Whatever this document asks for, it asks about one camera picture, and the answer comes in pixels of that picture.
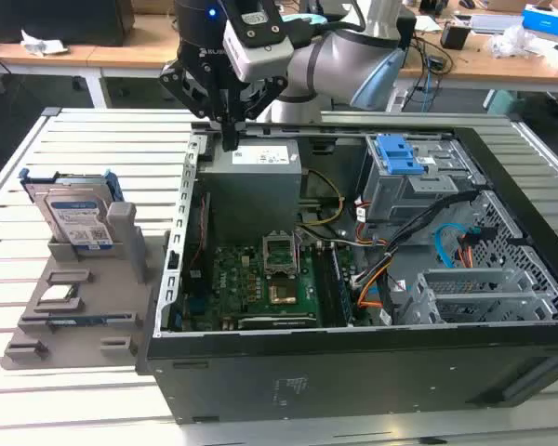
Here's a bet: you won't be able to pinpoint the long wooden desk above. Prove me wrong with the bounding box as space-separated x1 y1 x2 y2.
86 11 558 101

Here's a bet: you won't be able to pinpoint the metal disk bay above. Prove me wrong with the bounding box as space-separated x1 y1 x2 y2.
392 267 558 326

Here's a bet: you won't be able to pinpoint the black cable bundle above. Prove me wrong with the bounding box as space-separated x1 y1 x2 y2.
380 189 487 261

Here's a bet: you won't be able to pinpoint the blue wire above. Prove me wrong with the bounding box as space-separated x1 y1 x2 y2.
434 222 471 270

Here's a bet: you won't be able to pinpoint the grey power supply unit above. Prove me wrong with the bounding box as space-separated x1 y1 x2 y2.
197 138 303 233

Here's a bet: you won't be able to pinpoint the green motherboard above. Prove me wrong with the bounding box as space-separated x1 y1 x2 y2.
179 227 359 332

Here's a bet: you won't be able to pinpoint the black pen holder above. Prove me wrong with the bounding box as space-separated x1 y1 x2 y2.
440 23 472 51

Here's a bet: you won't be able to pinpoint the grey metal drive cage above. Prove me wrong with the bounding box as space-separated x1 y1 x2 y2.
360 134 487 224

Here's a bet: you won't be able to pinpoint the brown cardboard box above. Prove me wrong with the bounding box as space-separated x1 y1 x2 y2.
132 0 178 15

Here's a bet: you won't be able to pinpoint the black RAM slot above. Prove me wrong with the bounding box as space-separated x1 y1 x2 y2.
312 245 334 327

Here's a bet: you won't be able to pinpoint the yellow wires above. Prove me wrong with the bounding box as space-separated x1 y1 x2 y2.
299 169 345 229

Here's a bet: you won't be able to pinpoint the RAM stick with blue label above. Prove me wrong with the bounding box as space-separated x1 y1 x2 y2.
46 313 134 326

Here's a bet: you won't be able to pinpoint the crumpled white paper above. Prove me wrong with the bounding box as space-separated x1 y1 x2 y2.
20 30 69 58

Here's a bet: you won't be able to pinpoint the small wooden desk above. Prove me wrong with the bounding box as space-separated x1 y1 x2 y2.
0 41 104 111

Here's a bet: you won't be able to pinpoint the CPU socket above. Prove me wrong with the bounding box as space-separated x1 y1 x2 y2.
265 277 303 308

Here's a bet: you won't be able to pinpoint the silver CPU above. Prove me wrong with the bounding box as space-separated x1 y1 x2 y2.
41 285 78 303

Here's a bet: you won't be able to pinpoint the clear plastic bags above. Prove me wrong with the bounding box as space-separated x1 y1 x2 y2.
487 25 554 59

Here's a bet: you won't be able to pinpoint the blue plastic drive latch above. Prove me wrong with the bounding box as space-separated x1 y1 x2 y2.
374 133 424 177

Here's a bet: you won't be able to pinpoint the black computer tower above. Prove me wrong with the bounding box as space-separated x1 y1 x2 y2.
397 11 418 52

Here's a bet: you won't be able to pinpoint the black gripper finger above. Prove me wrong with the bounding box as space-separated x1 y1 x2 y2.
234 75 289 151
157 62 237 151

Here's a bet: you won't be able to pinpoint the orange looped wire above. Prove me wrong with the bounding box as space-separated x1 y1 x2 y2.
357 267 392 310

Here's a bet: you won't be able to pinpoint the black open PC case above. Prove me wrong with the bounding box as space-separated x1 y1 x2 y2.
134 121 558 426

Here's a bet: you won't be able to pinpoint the orange wire with connector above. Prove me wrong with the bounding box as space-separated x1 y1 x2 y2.
458 234 478 269

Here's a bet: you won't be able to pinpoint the grey parts rack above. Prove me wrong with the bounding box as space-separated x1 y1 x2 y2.
2 202 157 373

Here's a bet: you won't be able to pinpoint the metal socket cover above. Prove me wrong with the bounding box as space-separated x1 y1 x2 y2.
261 230 302 279

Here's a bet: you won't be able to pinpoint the thin red wire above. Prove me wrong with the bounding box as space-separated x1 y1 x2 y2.
188 192 213 275

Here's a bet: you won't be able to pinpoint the hard disk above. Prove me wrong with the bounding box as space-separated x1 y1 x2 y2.
18 169 122 256

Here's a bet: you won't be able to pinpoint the grey flat device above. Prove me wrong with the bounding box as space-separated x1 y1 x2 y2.
469 13 525 34

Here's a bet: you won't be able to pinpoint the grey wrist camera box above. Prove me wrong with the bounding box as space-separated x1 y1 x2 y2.
221 0 295 84

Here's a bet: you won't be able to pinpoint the blue cardboard box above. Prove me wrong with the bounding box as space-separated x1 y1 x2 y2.
521 3 558 36

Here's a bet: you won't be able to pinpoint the black graphics card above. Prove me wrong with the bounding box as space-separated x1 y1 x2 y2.
222 313 318 332

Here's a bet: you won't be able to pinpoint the green installed RAM stick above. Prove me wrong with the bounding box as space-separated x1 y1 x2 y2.
328 244 355 325

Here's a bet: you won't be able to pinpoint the large black box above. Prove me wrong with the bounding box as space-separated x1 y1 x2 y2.
0 0 136 47

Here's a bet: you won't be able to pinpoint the white power strip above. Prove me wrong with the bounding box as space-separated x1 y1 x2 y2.
385 87 408 112

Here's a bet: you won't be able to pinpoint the pale green bin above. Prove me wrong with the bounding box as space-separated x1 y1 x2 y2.
485 87 526 117

